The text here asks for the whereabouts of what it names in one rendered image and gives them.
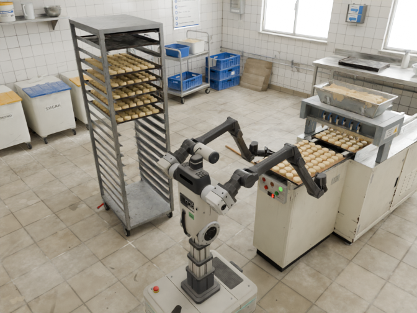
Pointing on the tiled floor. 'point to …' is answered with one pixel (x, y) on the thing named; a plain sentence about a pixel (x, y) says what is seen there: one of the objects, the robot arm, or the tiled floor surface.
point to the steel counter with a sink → (329, 63)
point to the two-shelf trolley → (188, 71)
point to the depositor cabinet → (374, 185)
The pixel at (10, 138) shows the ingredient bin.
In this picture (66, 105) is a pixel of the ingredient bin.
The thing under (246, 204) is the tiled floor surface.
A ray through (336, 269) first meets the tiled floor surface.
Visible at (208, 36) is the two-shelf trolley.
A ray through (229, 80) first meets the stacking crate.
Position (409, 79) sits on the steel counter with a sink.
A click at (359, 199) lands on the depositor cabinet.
